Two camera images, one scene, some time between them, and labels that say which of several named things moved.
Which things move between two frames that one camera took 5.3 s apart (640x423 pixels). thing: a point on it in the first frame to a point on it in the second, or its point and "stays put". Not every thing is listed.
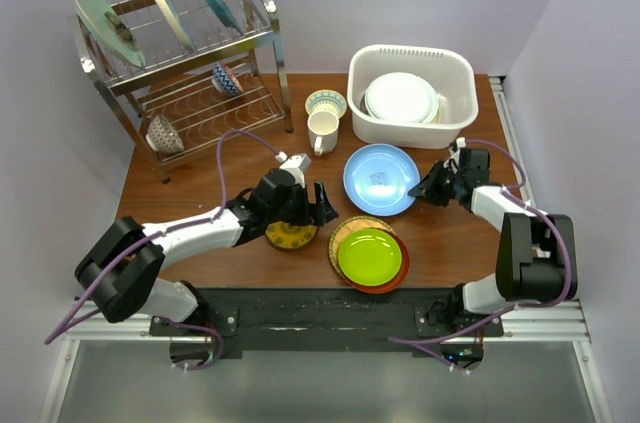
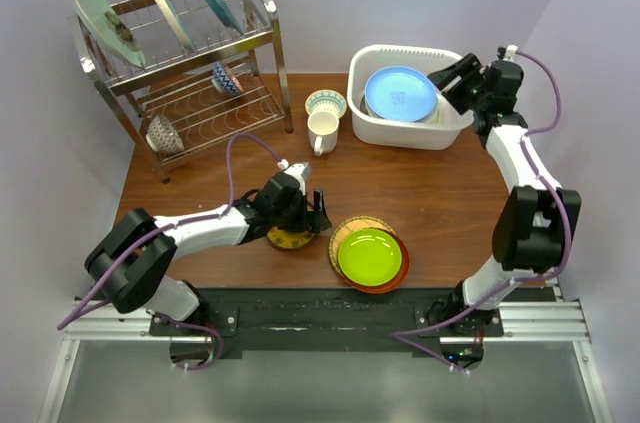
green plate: [370, 257] stays put
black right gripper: [426, 188] to [467, 65]
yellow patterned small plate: [288, 237] stays put
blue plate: [377, 179] to [400, 93]
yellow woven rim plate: [344, 226] stays put
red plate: [397, 279] stays put
